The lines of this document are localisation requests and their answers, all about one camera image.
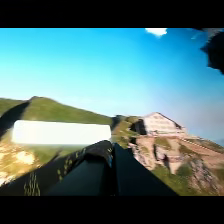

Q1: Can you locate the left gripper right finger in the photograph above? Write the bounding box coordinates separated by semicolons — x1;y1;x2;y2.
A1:
113;142;178;197

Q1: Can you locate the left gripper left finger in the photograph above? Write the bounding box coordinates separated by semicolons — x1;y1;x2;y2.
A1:
47;154;114;197

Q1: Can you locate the black patterned garment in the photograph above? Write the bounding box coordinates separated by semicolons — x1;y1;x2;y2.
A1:
0;139;114;197

